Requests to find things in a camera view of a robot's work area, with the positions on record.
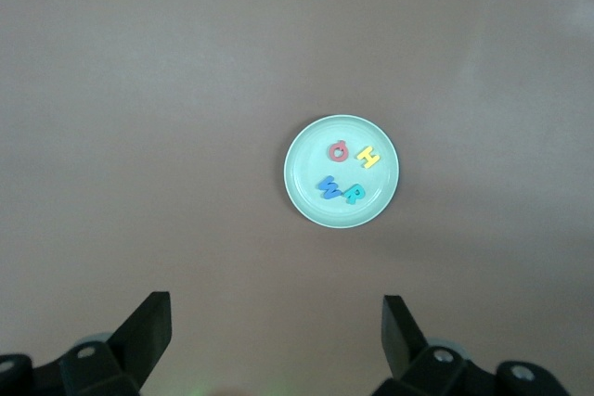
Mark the blue foam uppercase W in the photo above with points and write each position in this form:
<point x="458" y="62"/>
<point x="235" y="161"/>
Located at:
<point x="330" y="188"/>

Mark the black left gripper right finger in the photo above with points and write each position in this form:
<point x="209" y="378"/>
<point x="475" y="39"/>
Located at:
<point x="404" y="349"/>

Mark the teal foam letter R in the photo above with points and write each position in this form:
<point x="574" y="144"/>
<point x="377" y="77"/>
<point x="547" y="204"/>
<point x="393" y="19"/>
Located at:
<point x="350" y="199"/>

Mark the pink foam letter Q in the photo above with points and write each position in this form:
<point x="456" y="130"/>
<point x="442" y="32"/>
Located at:
<point x="331" y="154"/>

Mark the pale green plate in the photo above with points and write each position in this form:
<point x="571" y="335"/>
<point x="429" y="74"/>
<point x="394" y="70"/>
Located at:
<point x="306" y="169"/>

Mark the yellow foam letter H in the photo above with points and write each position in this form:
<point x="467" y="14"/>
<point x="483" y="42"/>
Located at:
<point x="368" y="157"/>

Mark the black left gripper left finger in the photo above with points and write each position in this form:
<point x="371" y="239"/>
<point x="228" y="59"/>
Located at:
<point x="139" y="345"/>

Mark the brown table cover sheet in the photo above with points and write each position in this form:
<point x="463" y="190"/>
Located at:
<point x="139" y="90"/>

